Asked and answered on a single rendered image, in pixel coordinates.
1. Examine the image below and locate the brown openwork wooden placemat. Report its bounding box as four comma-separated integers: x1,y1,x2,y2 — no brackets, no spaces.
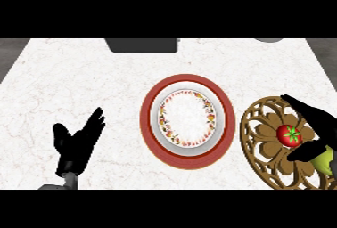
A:
238,95,337,191

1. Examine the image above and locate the white plate with red rim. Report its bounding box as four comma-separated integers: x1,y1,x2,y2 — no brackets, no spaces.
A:
139,73,237,171

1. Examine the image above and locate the yellow-green pear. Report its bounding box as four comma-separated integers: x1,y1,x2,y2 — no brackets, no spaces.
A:
308,145,337,176

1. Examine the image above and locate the pale grey round object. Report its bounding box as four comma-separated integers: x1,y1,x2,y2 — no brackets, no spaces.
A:
255,38,284,44

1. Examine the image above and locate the dark grey appliance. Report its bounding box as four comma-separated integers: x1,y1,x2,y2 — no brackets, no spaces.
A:
104,38,181,53

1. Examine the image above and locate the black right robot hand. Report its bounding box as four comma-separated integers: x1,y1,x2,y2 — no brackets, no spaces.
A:
280,94,337,163

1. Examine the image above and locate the red tomato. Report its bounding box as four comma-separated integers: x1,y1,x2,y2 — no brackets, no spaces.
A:
275,124,305,148

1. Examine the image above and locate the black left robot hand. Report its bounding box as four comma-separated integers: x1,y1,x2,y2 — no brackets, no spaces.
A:
52,107,107,178

